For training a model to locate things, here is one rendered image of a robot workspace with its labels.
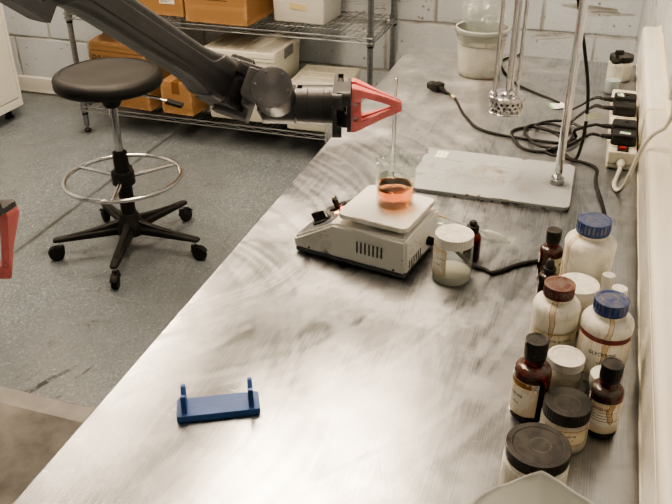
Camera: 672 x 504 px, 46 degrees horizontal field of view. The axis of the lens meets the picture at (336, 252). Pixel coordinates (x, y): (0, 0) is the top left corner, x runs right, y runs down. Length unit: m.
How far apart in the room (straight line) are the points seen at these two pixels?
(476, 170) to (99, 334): 1.34
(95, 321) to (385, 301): 1.50
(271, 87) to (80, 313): 1.63
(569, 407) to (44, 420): 1.04
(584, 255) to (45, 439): 1.02
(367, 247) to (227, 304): 0.23
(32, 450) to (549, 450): 1.01
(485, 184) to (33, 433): 0.97
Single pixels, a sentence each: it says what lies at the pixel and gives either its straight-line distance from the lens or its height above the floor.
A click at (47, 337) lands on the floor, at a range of 2.52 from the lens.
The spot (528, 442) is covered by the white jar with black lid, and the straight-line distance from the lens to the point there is 0.86.
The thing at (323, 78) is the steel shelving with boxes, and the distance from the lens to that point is 3.52.
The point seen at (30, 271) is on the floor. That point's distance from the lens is 2.88.
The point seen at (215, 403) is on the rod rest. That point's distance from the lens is 0.99.
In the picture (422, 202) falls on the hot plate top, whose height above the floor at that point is 0.84.
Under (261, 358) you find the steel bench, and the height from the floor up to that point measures 0.75.
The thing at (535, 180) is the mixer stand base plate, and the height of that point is 0.76.
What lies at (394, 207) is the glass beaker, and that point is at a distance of 1.22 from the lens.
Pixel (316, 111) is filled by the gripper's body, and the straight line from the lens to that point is 1.15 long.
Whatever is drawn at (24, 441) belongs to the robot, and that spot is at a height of 0.37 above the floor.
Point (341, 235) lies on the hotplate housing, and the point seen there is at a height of 0.80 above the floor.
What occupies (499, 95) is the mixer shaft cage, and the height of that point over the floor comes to 0.92.
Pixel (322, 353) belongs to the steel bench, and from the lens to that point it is 1.07.
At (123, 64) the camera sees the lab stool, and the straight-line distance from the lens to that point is 2.71.
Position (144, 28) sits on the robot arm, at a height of 1.16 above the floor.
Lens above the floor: 1.40
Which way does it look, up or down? 30 degrees down
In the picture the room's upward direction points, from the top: straight up
